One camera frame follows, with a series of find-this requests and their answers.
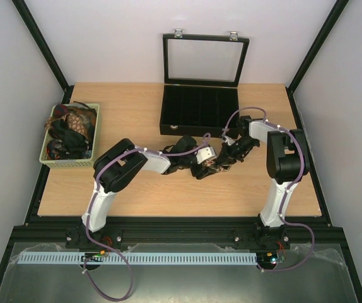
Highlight light blue slotted cable duct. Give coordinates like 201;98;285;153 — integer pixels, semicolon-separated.
17;252;257;266

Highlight brown patterned tie over basket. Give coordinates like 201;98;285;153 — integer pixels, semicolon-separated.
45;113;88;139

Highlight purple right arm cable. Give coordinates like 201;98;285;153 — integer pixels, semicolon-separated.
221;106;316;274

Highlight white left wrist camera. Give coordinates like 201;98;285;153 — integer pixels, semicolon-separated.
196;146;217;164

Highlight patterned paisley tie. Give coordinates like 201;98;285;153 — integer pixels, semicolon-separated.
202;159;236;176

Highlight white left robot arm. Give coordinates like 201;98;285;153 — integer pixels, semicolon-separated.
66;133;216;251

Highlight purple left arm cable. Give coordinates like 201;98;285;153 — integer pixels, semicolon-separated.
85;132;212;300

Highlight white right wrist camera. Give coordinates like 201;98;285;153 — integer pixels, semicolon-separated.
221;134;235;146

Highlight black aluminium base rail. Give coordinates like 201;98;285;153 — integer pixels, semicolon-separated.
8;217;347;251

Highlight black compartment display box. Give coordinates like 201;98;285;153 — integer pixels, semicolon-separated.
160;30;250;138

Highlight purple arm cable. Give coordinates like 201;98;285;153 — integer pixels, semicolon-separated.
221;106;316;274
85;132;212;300

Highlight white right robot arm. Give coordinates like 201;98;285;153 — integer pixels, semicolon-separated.
221;116;310;249

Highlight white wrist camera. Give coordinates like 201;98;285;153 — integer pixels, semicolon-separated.
196;146;217;164
221;134;235;146

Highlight dark ties in basket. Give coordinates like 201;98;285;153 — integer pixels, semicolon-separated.
42;102;98;160

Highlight pale green perforated basket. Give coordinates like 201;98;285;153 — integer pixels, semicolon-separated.
39;101;102;169

